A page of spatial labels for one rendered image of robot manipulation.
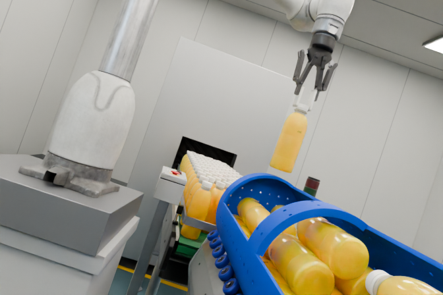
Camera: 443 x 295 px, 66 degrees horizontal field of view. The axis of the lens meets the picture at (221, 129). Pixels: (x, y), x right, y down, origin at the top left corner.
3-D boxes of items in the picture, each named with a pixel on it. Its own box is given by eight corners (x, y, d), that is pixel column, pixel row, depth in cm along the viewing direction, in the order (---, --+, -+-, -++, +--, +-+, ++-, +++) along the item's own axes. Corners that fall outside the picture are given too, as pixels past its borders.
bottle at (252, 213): (236, 199, 104) (250, 215, 86) (259, 196, 105) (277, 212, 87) (238, 221, 104) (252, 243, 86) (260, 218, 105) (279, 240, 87)
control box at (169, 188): (152, 197, 125) (161, 171, 125) (155, 187, 145) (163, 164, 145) (178, 205, 126) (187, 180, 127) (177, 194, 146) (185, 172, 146)
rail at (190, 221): (184, 224, 124) (186, 216, 124) (184, 223, 124) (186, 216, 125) (283, 255, 129) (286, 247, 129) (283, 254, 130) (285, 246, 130)
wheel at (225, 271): (224, 276, 85) (229, 282, 85) (234, 263, 88) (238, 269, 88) (213, 276, 88) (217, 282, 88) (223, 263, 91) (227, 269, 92)
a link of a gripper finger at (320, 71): (316, 56, 109) (320, 57, 109) (312, 91, 109) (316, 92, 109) (322, 54, 105) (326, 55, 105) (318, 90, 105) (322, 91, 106)
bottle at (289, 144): (266, 162, 109) (285, 107, 109) (285, 168, 111) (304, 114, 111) (275, 166, 102) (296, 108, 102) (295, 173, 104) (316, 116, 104)
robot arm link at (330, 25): (350, 22, 104) (344, 40, 104) (335, 29, 113) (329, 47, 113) (324, 10, 102) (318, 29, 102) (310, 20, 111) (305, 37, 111)
